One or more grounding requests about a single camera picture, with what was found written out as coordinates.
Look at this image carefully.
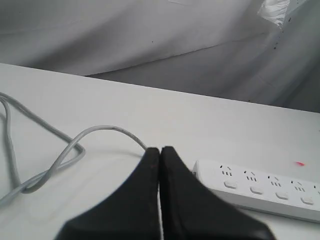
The white power cord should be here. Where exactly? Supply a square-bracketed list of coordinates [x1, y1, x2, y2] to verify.
[0, 92, 149, 208]

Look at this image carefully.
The white five-outlet power strip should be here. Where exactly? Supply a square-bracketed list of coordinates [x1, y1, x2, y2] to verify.
[192, 160, 320, 223]

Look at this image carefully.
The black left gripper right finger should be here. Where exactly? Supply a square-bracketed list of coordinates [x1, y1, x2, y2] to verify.
[159, 146, 275, 240]

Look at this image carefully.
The grey backdrop cloth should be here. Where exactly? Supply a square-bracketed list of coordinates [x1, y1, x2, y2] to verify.
[0, 0, 320, 112]

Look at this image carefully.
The crumpled white plastic sheet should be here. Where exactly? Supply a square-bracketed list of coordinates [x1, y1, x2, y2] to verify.
[257, 0, 305, 28]

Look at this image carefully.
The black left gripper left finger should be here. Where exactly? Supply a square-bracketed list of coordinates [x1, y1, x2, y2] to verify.
[56, 147, 160, 240]

